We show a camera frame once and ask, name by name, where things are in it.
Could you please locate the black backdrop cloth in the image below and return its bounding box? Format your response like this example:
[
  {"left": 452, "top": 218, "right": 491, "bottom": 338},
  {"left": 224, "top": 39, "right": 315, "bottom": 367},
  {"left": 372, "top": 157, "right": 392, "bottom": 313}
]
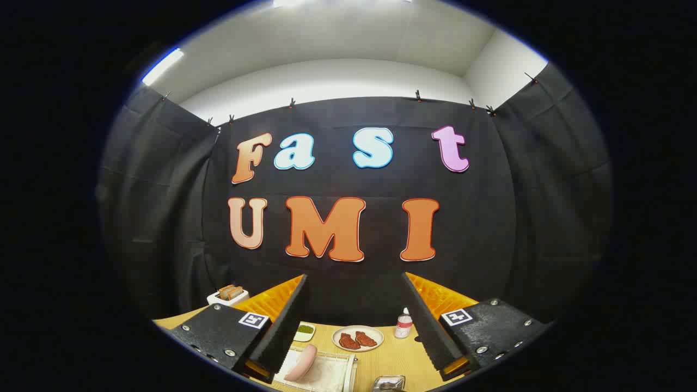
[{"left": 98, "top": 63, "right": 613, "bottom": 327}]

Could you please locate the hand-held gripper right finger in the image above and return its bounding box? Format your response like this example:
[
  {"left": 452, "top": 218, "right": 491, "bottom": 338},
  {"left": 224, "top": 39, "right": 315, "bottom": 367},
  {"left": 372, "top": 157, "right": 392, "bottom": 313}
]
[{"left": 402, "top": 271, "right": 551, "bottom": 382}]

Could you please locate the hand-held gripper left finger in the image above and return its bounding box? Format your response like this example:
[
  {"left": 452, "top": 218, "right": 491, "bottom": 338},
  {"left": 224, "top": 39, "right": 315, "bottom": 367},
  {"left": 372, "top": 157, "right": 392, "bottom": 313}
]
[{"left": 169, "top": 274, "right": 309, "bottom": 383}]

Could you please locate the white wire dish rack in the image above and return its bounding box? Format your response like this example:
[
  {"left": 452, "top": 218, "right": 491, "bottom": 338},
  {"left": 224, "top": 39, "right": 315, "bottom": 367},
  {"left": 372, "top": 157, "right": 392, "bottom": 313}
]
[{"left": 272, "top": 344, "right": 358, "bottom": 392}]

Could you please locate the white drain tray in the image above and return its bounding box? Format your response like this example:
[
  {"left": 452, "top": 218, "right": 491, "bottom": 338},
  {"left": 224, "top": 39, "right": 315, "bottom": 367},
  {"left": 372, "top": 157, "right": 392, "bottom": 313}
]
[{"left": 275, "top": 348, "right": 352, "bottom": 392}]

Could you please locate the pink plate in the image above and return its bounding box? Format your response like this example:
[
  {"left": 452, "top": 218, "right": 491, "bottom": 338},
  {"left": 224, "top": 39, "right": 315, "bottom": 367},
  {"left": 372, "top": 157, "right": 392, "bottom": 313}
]
[{"left": 283, "top": 344, "right": 317, "bottom": 382}]

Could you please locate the clear bottle red label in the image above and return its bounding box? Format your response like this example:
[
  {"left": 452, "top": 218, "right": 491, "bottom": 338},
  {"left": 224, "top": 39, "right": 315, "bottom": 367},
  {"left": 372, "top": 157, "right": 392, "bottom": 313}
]
[{"left": 394, "top": 308, "right": 413, "bottom": 339}]

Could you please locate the white round plate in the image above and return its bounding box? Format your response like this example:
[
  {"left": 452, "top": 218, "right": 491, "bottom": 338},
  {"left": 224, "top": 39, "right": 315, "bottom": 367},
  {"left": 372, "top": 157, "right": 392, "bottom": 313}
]
[{"left": 332, "top": 325, "right": 384, "bottom": 353}]

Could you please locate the white toaster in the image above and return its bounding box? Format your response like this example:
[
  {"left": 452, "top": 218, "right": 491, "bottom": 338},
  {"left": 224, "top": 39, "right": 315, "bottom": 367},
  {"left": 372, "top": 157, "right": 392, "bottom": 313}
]
[{"left": 207, "top": 285, "right": 249, "bottom": 307}]

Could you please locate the small metal wire basket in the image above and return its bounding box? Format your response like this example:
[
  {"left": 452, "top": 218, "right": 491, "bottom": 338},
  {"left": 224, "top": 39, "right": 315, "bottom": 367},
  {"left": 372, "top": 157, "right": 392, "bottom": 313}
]
[{"left": 372, "top": 375, "right": 406, "bottom": 392}]

